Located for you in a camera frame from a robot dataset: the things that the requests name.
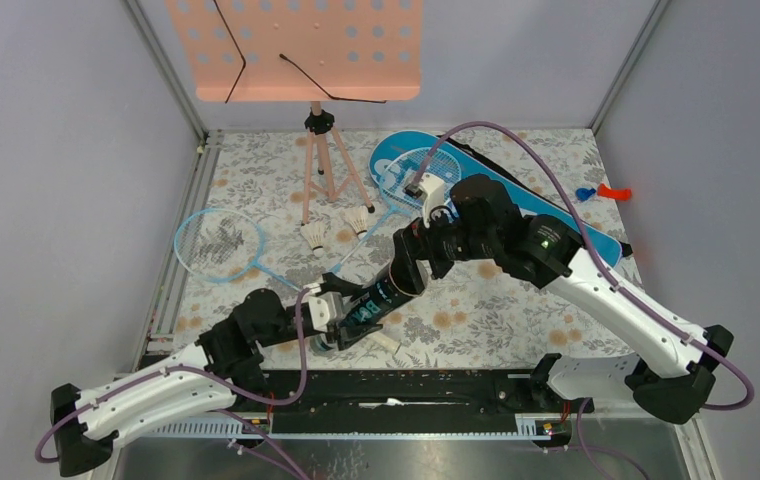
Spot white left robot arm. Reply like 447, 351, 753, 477
35, 273, 391, 478

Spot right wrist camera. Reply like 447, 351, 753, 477
404, 173, 446, 228

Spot light blue racket on bag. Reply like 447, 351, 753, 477
329, 147, 462, 273

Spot white shuttlecock near tripod foot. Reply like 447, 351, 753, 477
342, 205, 370, 239

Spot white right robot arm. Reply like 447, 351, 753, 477
389, 174, 733, 425

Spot pink tripod stand legs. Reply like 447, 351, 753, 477
301, 101, 375, 225

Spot blue sport racket bag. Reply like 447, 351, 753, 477
369, 130, 633, 266

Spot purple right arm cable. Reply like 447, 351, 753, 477
413, 121, 756, 412

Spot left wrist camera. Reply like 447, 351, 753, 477
307, 292, 345, 332

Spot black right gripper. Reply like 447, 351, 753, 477
382, 200, 498, 295

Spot light blue racket at left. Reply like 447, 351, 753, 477
172, 207, 298, 290

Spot white shuttlecock by tripod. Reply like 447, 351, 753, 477
300, 221, 329, 257

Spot black shuttlecock tube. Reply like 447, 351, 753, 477
311, 262, 424, 355

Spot orange clip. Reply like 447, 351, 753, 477
596, 183, 633, 202

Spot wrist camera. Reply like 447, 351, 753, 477
404, 173, 446, 228
307, 292, 345, 332

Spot blue clip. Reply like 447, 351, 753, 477
575, 188, 597, 202

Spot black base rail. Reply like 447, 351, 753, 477
228, 369, 594, 435

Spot pink perforated music stand desk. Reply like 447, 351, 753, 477
164, 0, 424, 103

